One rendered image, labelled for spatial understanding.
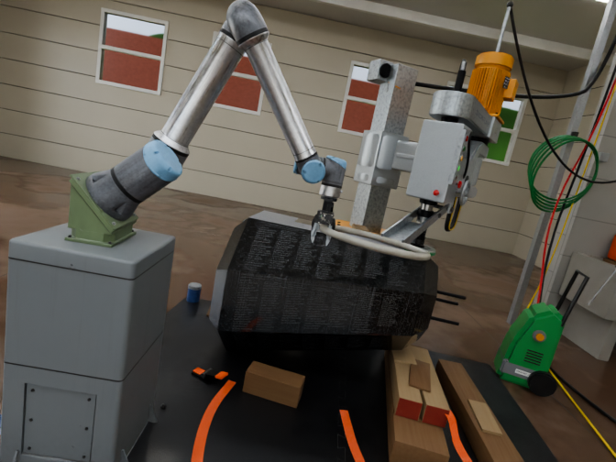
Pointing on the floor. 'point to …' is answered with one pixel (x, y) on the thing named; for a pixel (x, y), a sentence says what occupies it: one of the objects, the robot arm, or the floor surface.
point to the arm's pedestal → (82, 345)
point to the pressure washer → (534, 344)
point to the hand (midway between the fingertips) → (320, 241)
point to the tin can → (193, 292)
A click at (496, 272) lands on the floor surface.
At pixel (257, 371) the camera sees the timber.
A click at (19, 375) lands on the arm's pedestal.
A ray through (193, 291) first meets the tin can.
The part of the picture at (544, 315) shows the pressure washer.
